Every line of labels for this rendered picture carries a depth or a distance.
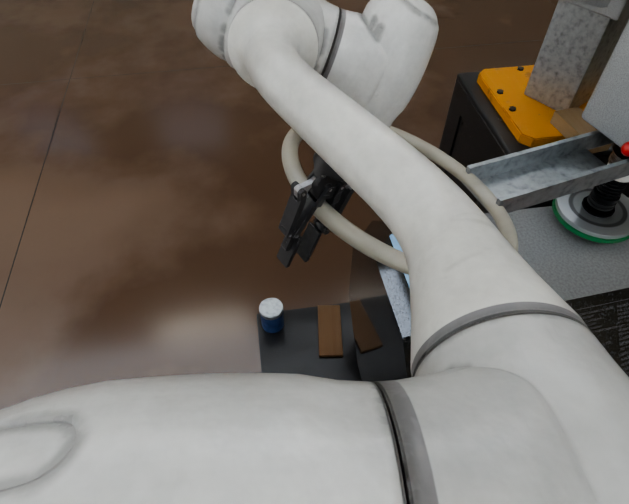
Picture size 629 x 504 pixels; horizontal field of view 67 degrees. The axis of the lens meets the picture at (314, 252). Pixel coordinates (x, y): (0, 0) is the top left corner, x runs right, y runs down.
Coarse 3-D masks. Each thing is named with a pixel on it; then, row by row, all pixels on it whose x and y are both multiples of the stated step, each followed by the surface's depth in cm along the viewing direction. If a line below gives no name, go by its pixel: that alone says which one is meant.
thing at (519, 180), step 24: (552, 144) 111; (576, 144) 114; (600, 144) 118; (480, 168) 106; (504, 168) 110; (528, 168) 112; (552, 168) 112; (576, 168) 112; (600, 168) 106; (624, 168) 109; (504, 192) 106; (528, 192) 100; (552, 192) 104
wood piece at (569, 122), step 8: (560, 112) 173; (568, 112) 173; (576, 112) 173; (552, 120) 176; (560, 120) 172; (568, 120) 170; (576, 120) 170; (584, 120) 170; (560, 128) 173; (568, 128) 169; (576, 128) 167; (584, 128) 167; (592, 128) 167; (568, 136) 170; (608, 144) 164; (592, 152) 165
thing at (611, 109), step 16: (624, 32) 100; (624, 48) 101; (608, 64) 106; (624, 64) 102; (608, 80) 107; (624, 80) 103; (592, 96) 112; (608, 96) 108; (624, 96) 104; (592, 112) 113; (608, 112) 109; (624, 112) 105; (608, 128) 110; (624, 128) 106
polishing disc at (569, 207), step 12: (576, 192) 135; (588, 192) 135; (564, 204) 132; (576, 204) 132; (624, 204) 132; (564, 216) 130; (576, 216) 129; (588, 216) 129; (612, 216) 129; (624, 216) 129; (576, 228) 128; (588, 228) 127; (600, 228) 127; (612, 228) 127; (624, 228) 127
